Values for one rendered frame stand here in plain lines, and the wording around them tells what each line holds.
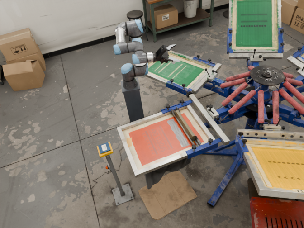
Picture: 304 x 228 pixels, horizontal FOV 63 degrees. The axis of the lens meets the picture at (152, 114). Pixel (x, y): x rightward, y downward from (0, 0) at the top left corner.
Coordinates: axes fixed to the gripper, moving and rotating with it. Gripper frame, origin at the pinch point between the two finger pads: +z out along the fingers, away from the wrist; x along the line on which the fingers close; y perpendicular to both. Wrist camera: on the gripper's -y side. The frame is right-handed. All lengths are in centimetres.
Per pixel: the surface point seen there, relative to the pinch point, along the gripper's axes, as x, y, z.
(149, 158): 63, 64, -31
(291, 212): 124, 14, 51
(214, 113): 33, 56, 36
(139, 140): 43, 73, -36
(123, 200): 90, 159, -62
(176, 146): 57, 64, -5
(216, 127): 47, 56, 34
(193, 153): 67, 54, 7
